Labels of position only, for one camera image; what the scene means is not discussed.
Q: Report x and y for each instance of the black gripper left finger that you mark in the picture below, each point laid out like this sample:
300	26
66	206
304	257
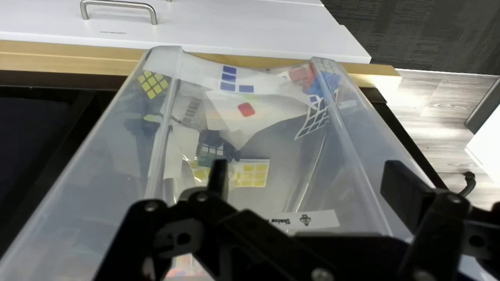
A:
157	234

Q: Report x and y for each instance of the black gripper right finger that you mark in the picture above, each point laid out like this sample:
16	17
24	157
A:
438	234

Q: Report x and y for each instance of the clear plastic storage box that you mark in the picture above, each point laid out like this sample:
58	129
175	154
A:
104	196

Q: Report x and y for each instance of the white box label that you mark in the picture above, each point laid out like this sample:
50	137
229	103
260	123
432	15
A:
313	218

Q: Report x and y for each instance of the black cabinet with white drawers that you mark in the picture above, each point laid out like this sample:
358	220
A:
32	145

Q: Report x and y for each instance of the white panel furniture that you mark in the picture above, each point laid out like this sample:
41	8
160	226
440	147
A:
486	145

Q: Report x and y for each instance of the black puzzle cube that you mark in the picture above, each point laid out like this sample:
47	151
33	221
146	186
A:
211	148

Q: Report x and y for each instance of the yellow sticker sheet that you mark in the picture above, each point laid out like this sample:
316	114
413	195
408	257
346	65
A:
252	173

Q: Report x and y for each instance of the yellow-faced puzzle cube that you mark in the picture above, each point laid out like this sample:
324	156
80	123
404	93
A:
152	84

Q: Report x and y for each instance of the white sheet with blue stickers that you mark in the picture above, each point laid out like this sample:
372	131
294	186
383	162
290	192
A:
260	111

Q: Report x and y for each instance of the wooden countertop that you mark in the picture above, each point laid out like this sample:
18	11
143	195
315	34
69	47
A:
52	59

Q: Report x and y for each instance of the red and blue puzzle cube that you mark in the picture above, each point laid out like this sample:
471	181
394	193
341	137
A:
307	76

